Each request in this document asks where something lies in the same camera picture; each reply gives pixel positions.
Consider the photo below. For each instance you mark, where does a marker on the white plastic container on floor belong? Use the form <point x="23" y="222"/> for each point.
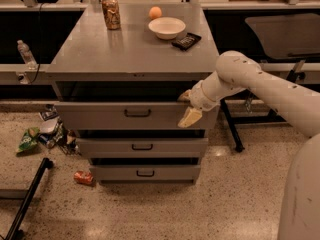
<point x="49" y="126"/>

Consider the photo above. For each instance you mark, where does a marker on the grey drawer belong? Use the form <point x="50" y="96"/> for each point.
<point x="142" y="148"/>
<point x="121" y="115"/>
<point x="189" y="173"/>

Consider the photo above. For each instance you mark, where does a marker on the clear plastic water bottle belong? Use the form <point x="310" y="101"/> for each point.
<point x="26" y="55"/>

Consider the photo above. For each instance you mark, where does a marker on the black table leg left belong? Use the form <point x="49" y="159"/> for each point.
<point x="26" y="196"/>

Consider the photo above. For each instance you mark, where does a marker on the grey metal drawer cabinet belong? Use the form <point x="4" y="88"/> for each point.
<point x="132" y="65"/>

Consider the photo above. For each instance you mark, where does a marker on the green chip bag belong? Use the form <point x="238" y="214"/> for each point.
<point x="28" y="140"/>

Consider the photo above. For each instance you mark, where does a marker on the red crushed can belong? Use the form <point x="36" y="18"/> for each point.
<point x="82" y="177"/>

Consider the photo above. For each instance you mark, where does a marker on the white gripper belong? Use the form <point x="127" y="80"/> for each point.
<point x="199" y="97"/>

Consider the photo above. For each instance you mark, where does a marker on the grey top drawer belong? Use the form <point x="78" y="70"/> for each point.
<point x="121" y="115"/>

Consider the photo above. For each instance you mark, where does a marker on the black chocolate bar packet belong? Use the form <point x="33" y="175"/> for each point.
<point x="186" y="42"/>

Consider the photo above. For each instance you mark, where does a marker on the grey bottom drawer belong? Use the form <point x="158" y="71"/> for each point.
<point x="189" y="173"/>

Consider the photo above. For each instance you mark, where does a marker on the orange fruit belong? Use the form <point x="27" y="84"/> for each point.
<point x="155" y="12"/>

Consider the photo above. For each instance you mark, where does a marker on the black table frame right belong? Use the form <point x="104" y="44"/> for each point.
<point x="272" y="117"/>

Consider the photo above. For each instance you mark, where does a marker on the dark snack packet on floor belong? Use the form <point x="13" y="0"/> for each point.
<point x="50" y="112"/>

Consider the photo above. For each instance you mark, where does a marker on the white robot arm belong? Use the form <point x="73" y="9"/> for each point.
<point x="299" y="106"/>

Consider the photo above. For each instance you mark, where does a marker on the gold crumpled soda can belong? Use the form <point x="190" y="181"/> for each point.
<point x="111" y="14"/>

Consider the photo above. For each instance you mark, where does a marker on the white bowl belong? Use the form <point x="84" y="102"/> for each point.
<point x="167" y="28"/>

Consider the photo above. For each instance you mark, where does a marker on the grey middle drawer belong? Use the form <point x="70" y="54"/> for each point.
<point x="142" y="148"/>

